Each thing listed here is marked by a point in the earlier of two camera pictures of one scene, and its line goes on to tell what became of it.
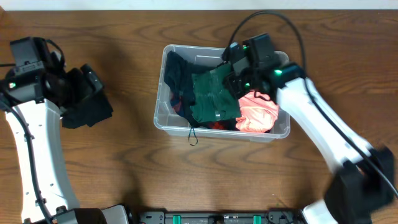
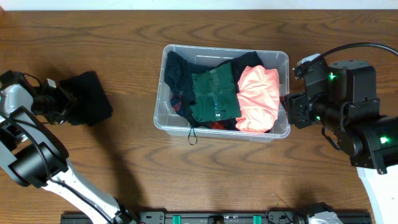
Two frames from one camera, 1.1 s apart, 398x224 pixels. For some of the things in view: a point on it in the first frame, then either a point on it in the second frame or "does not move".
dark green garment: (213, 101) does not move
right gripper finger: (237, 84) → (295, 104)
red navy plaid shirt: (228, 124) does not move
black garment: (88, 111) does not move
